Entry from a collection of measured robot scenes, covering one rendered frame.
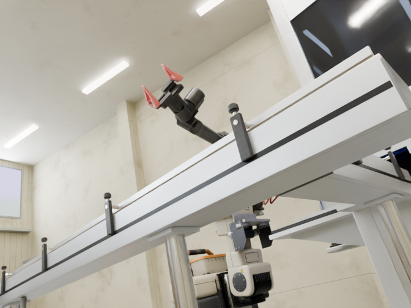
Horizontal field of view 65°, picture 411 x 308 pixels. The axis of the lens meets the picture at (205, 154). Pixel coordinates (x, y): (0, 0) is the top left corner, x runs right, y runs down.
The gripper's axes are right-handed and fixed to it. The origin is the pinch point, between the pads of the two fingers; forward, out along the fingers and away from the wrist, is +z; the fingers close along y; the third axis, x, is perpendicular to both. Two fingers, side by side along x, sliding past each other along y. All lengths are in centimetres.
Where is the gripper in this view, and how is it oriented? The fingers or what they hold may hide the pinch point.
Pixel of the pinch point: (153, 76)
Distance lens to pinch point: 107.7
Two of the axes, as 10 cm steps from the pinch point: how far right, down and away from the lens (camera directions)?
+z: -5.0, -5.7, -6.5
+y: -6.2, 7.6, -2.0
